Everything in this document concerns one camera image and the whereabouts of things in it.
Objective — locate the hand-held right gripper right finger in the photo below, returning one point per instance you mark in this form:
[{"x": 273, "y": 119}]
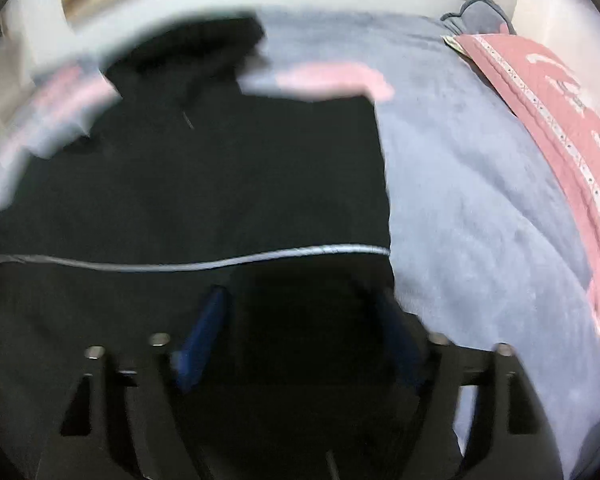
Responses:
[{"x": 406, "y": 347}]

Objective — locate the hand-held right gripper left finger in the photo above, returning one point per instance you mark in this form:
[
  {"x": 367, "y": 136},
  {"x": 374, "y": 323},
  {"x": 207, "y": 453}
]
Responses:
[{"x": 202, "y": 335}]

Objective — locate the black hoodie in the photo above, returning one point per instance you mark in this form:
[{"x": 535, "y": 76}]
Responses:
[{"x": 190, "y": 180}]

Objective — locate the grey blanket with pink pattern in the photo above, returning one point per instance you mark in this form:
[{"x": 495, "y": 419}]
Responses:
[{"x": 460, "y": 170}]

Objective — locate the pink printed pillow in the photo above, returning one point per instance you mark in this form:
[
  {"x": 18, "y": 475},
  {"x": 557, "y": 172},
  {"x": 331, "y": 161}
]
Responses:
[{"x": 555, "y": 125}]

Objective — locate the grey-blue pillow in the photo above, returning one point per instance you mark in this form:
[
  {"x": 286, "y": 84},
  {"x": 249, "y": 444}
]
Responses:
[{"x": 480, "y": 14}]

